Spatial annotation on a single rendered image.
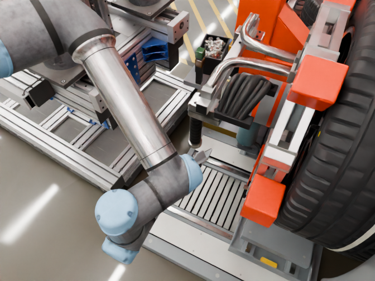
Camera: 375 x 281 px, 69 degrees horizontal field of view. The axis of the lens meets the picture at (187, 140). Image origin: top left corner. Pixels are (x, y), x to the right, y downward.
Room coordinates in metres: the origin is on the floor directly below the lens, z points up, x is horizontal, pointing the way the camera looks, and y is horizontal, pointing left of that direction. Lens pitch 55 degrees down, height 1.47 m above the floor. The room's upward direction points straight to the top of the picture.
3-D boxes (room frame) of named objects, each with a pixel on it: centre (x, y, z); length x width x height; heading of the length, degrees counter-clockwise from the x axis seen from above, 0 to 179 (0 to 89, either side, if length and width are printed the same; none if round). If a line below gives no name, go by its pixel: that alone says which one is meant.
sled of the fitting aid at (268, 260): (0.47, -0.46, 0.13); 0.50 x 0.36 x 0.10; 154
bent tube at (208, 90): (0.51, -0.16, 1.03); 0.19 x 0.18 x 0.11; 64
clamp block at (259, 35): (0.79, -0.20, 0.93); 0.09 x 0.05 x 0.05; 64
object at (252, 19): (0.69, -0.24, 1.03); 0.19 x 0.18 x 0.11; 64
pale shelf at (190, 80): (1.27, -0.15, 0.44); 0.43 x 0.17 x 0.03; 154
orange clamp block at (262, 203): (0.26, -0.18, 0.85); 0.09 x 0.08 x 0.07; 154
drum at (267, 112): (0.58, -0.25, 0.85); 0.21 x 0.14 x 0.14; 64
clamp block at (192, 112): (0.48, -0.05, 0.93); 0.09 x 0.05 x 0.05; 64
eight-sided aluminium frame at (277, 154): (0.54, -0.31, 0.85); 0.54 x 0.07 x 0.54; 154
